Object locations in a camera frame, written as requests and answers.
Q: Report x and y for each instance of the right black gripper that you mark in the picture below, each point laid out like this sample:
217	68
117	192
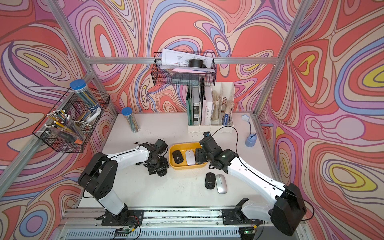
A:
199	155

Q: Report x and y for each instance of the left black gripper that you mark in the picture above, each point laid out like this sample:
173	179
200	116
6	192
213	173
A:
165	164

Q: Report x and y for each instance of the white mouse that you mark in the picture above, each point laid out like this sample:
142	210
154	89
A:
190	157

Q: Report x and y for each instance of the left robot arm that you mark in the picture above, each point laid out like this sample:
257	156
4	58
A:
99	175

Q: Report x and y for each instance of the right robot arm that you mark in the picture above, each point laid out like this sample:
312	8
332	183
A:
283	205

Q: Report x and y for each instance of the black Lecoo mouse front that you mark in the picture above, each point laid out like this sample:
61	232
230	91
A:
177	156

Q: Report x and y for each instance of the yellow storage box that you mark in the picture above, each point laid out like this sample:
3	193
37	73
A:
183	156

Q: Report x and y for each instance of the silver mouse front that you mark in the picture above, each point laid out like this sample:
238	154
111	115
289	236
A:
221	184

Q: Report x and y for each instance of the white book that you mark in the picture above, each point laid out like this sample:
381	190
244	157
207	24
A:
207	107

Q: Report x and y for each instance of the green binder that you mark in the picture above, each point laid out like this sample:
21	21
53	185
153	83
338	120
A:
189	102

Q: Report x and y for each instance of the blue lid tube on table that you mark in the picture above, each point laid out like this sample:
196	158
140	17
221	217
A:
128	113

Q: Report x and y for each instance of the white file organizer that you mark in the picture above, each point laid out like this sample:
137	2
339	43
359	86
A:
223	103

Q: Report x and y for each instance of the black tape roll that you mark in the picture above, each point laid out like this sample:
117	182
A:
196	63

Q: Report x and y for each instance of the white papers in basket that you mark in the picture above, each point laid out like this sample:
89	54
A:
178	62

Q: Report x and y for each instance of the clear pen cup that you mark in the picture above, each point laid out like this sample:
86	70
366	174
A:
63	126

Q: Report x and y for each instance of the blue lid tube in basket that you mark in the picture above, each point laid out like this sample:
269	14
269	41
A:
85	94

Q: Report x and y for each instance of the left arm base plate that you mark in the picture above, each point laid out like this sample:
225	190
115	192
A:
125	218

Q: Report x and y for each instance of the aluminium front rail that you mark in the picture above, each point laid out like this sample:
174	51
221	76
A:
194	223

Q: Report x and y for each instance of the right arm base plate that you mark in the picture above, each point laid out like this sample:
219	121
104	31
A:
235	216

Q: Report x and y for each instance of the black wire wall basket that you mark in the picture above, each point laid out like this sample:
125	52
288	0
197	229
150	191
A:
163	77

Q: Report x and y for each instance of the black wire side basket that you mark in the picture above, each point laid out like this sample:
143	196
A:
87	120

